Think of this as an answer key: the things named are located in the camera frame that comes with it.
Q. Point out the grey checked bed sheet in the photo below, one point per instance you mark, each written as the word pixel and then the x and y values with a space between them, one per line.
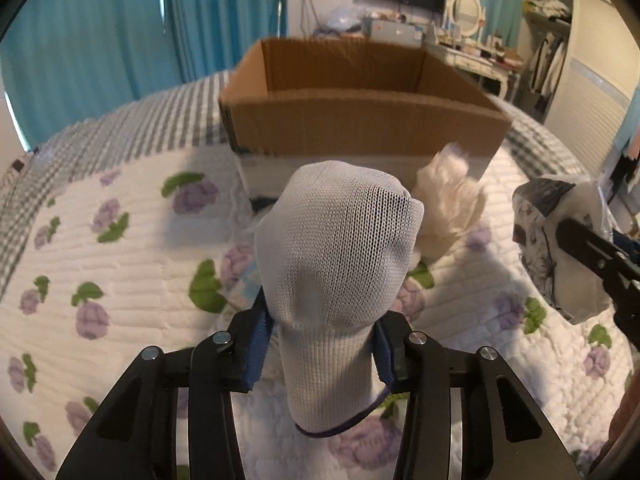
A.
pixel 182 117

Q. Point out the white grey sock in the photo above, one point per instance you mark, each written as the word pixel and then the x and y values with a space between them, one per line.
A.
pixel 332 255

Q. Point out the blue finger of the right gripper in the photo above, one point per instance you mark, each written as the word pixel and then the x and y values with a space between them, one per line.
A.
pixel 595 253
pixel 626 248

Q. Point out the brown cardboard box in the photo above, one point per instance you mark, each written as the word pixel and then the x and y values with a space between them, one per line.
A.
pixel 292 102

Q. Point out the teal curtain left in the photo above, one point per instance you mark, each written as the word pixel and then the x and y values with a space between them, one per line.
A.
pixel 63 61

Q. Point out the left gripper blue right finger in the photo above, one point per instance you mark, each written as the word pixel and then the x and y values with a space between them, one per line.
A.
pixel 388 351

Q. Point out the teal curtain middle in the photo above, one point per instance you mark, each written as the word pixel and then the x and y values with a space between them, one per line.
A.
pixel 212 35

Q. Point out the white dressing table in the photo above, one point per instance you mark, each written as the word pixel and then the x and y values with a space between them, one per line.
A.
pixel 494 77

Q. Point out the cream lace scrunchie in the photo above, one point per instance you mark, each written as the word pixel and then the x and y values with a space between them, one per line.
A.
pixel 453 202

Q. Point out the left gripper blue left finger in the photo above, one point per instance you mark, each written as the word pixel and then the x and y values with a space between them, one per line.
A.
pixel 259 327

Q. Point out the white wardrobe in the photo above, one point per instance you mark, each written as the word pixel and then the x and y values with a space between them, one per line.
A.
pixel 596 81

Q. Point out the white oval vanity mirror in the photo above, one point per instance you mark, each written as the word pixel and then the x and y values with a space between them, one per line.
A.
pixel 467 17

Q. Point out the white floral quilted blanket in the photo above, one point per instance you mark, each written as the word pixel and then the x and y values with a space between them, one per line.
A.
pixel 158 252

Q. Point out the navy white tissue pack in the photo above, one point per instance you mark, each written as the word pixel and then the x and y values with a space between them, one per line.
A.
pixel 539 206

